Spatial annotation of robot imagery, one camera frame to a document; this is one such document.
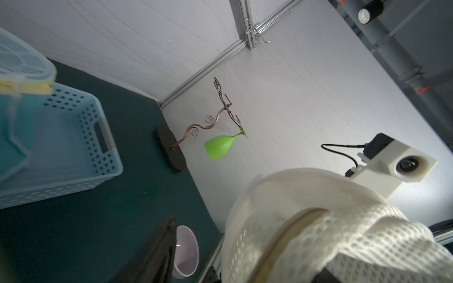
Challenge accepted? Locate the light blue plastic basket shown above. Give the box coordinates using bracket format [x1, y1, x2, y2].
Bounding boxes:
[1, 83, 123, 209]

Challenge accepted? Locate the copper wire glass stand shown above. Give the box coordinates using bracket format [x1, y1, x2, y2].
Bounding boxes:
[153, 78, 242, 173]

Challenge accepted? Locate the right metal hook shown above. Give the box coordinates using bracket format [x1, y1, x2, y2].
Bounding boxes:
[245, 21, 271, 46]

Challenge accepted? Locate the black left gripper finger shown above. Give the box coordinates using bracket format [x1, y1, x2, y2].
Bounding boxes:
[109, 218, 178, 283]

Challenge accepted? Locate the lilac bowl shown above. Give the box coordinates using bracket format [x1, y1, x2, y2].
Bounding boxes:
[172, 225, 199, 279]

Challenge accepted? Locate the cream mesh laundry bag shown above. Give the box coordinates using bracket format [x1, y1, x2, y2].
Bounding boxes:
[221, 168, 453, 283]

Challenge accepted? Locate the green plastic wine glass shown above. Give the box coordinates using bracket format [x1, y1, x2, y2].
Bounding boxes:
[204, 126, 248, 161]

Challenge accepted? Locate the teal mesh laundry bag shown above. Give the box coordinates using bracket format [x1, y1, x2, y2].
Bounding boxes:
[1, 29, 57, 181]

